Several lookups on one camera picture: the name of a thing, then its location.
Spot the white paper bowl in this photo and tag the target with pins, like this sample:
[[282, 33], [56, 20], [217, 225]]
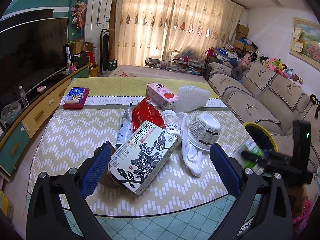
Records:
[[202, 132]]

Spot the white crumpled tissue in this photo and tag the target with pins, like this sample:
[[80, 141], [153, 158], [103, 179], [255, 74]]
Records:
[[192, 157]]

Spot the green white packet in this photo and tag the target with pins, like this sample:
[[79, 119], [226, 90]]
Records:
[[250, 145]]

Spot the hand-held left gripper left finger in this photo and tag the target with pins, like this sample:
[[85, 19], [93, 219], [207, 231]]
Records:
[[96, 170]]

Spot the row of plush toys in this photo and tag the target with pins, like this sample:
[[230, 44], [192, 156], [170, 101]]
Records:
[[275, 65]]

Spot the black tower fan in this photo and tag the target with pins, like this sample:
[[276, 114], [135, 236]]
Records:
[[105, 50]]

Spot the beige patterned curtains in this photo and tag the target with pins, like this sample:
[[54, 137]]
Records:
[[175, 22]]

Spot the person's right forearm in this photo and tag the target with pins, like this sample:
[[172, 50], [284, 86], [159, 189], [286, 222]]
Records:
[[297, 195]]

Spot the floral beige mattress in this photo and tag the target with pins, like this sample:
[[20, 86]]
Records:
[[140, 73]]

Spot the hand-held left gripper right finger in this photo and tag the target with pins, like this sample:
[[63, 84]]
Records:
[[225, 170]]

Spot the blue star print bag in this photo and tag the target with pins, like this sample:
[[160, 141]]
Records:
[[222, 53]]

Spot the red tray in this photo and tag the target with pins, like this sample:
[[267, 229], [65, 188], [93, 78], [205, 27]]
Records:
[[73, 106]]

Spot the yellow rimmed black trash bin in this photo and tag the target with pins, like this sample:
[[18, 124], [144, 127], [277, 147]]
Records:
[[257, 135]]

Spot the open cardboard box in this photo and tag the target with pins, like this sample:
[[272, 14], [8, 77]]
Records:
[[85, 45]]

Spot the white floral print carton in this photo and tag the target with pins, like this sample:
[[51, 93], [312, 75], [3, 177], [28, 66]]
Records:
[[145, 155]]

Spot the framed flower picture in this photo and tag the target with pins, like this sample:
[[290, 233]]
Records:
[[308, 40]]

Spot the silver white pouch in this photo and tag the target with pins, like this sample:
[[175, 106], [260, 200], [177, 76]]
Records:
[[125, 130]]

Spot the glass ashtray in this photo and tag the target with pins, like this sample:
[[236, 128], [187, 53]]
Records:
[[10, 112]]

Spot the stack of cardboard boxes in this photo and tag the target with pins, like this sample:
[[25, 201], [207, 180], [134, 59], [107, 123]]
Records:
[[242, 31]]

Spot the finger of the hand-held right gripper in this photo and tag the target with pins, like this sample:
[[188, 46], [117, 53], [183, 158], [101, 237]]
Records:
[[250, 155]]

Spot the artificial flower decoration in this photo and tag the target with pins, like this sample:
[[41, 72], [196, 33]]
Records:
[[78, 13]]

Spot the black flat television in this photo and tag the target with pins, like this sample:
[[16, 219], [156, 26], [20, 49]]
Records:
[[30, 55]]

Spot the white foam mesh sleeve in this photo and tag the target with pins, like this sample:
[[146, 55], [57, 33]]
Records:
[[192, 98]]

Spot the clear water bottle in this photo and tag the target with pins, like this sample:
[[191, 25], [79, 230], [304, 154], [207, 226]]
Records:
[[23, 97]]

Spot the glass coffee table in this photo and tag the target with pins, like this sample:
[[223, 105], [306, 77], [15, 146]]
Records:
[[175, 65]]

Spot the white standing air conditioner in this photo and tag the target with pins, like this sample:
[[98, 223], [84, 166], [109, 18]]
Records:
[[97, 12]]

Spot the beige covered sofa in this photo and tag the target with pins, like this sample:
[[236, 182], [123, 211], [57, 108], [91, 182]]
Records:
[[262, 97]]

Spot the black yellow headband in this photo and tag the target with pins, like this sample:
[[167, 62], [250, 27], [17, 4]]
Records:
[[314, 100]]

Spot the red snack packet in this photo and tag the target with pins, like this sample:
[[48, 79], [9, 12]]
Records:
[[147, 115]]

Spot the green storage box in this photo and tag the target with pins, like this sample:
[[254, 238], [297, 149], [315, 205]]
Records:
[[112, 65]]

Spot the white pill bottle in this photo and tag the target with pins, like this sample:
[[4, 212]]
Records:
[[171, 122]]

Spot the pink strawberry milk carton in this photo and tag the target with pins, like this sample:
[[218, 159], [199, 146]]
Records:
[[160, 95]]

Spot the brown paper bag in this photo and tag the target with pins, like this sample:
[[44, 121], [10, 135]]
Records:
[[107, 178]]

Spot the yellow green TV cabinet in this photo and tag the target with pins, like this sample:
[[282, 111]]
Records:
[[37, 110]]

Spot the blue tissue pack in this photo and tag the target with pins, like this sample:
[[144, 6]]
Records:
[[75, 96]]

